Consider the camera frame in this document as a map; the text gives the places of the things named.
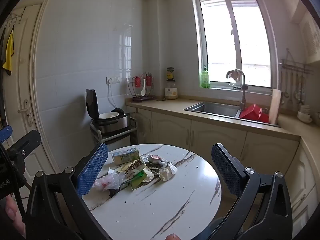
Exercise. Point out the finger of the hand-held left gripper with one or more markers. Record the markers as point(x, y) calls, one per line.
point(6, 133)
point(27, 140)

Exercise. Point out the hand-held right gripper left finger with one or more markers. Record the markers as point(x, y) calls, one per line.
point(92, 170)

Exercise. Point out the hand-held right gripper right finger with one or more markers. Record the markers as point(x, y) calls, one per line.
point(225, 170)

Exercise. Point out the white plastic bag red print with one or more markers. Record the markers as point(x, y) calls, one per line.
point(110, 181)

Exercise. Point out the yellow green drink carton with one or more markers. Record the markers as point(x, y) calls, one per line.
point(125, 156)

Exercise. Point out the yellow snack wrapper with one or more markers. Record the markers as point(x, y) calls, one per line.
point(132, 170)

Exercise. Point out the green plastic wrapper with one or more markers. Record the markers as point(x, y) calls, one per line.
point(137, 182)

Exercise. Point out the white wrapper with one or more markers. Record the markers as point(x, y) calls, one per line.
point(166, 173)

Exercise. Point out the silver foil wrapper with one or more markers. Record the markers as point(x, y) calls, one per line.
point(156, 168)

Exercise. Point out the red white printed snack packet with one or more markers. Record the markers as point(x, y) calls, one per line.
point(155, 158)

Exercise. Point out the person's left hand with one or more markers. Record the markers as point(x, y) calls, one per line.
point(11, 212)

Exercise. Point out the person's right hand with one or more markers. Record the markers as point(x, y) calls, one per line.
point(173, 237)

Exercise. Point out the white door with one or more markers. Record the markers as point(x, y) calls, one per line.
point(37, 92)

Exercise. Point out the silver rice cooker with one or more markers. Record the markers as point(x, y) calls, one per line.
point(112, 123)

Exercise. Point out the stainless steel sink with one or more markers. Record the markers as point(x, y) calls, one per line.
point(212, 108)

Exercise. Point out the red plastic basin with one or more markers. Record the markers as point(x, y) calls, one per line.
point(252, 112)

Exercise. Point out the cream kitchen counter cabinets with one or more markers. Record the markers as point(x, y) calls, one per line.
point(175, 130)

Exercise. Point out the yellow cloth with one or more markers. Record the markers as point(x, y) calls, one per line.
point(8, 55)

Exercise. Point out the metal sink faucet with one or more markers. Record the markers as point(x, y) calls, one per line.
point(243, 92)

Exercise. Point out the wooden cutting board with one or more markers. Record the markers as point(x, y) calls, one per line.
point(275, 107)

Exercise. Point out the green dish soap bottle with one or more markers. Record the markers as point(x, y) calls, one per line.
point(205, 80)

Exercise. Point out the white rice spoon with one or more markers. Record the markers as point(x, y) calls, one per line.
point(143, 91)

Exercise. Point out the glass storage jar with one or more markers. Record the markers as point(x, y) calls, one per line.
point(171, 92)

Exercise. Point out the cloth on faucet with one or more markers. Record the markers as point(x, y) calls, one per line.
point(236, 73)

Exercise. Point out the stack of white bowls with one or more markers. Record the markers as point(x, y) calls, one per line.
point(305, 115)

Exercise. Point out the red utensil holder rack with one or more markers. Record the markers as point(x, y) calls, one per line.
point(137, 81)

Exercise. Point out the hanging kitchen utensils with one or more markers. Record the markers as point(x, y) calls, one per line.
point(296, 90)

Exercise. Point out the dark sauce bottle yellow label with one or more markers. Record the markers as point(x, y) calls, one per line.
point(170, 75)

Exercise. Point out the white framed window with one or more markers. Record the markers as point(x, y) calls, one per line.
point(220, 30)

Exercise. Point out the white wall socket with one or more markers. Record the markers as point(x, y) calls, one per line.
point(112, 80)

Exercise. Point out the metal utensil wall rail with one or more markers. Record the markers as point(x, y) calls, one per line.
point(295, 67)

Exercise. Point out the cream lattice wall cabinet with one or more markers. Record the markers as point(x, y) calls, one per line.
point(311, 37)

